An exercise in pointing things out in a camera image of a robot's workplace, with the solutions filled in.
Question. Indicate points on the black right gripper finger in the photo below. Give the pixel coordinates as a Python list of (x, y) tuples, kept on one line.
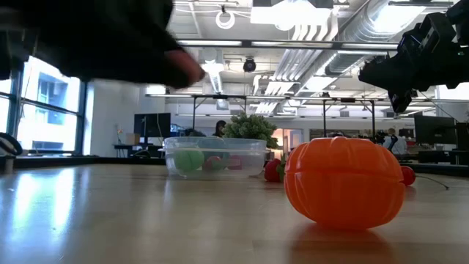
[(381, 72), (400, 99)]

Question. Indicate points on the small red toy cherry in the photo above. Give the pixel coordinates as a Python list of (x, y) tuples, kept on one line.
[(408, 176)]

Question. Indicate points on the orange toy pumpkin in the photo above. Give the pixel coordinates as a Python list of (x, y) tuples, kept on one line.
[(344, 183)]

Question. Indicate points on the light green toy ball fruit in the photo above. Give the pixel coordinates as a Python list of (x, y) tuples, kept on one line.
[(188, 160)]

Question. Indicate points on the red toy tomato green leaf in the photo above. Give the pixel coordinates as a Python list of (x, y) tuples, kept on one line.
[(213, 164)]

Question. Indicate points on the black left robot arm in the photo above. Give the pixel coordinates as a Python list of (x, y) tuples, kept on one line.
[(91, 36)]

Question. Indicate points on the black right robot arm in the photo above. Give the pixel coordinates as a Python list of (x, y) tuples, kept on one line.
[(459, 66)]

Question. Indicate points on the clear plastic tupperware container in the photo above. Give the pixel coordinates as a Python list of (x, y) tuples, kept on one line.
[(253, 166)]

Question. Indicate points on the person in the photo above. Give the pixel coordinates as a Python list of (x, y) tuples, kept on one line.
[(397, 144), (221, 126)]

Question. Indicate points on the black computer monitor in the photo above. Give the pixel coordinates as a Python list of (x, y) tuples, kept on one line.
[(152, 124), (434, 130)]

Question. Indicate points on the brown cardboard box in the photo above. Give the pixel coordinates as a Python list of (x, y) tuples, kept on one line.
[(132, 139)]

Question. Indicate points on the large office window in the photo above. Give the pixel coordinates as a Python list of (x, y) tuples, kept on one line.
[(47, 117)]

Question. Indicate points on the green artificial potted plant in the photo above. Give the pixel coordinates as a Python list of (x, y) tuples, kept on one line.
[(249, 126)]

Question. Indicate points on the round black white object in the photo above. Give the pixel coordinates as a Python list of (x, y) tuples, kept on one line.
[(7, 146)]

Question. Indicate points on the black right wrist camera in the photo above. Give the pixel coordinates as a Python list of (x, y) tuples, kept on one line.
[(428, 33)]

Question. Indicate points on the black metal gantry frame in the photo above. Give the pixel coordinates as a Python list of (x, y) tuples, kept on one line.
[(220, 97), (348, 99)]

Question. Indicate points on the silver ceiling air duct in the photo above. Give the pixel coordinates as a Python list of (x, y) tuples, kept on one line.
[(351, 33)]

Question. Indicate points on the black round ceiling camera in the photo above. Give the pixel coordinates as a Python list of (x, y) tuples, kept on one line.
[(249, 65)]

